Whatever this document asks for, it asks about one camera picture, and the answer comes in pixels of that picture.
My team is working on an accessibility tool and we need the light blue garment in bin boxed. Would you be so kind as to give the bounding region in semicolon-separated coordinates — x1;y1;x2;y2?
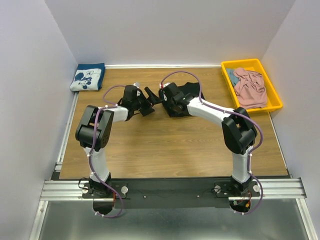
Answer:
226;68;239;87

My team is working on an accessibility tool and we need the pink t-shirt in bin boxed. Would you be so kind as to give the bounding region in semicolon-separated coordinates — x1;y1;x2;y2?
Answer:
233;67;268;109

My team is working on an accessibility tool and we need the black t-shirt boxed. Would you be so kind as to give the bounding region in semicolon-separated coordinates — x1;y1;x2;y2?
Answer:
178;82;200;100

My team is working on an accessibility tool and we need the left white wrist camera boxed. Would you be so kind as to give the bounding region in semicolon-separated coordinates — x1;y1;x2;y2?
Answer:
123;82;140;101

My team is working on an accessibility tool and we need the yellow plastic bin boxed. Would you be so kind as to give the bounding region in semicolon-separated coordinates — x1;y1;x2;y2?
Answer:
221;58;283;113

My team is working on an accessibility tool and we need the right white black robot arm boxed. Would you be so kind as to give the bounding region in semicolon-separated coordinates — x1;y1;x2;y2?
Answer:
158;89;258;196

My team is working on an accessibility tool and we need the aluminium frame rail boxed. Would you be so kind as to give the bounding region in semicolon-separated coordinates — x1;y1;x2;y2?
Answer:
40;178;307;201

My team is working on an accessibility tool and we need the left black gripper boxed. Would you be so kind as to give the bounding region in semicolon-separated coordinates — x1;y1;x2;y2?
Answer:
132;87;162;116

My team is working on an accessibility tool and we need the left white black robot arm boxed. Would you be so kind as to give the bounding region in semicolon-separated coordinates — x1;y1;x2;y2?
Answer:
75;84;161;198

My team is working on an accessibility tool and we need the folded blue cartoon t-shirt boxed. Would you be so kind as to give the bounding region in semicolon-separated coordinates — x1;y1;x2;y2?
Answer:
69;63;106;92

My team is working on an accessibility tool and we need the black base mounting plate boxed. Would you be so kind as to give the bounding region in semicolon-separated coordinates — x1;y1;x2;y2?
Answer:
78;177;261;212

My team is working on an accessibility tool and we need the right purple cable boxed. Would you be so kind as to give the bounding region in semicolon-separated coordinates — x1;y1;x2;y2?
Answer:
159;71;265;216

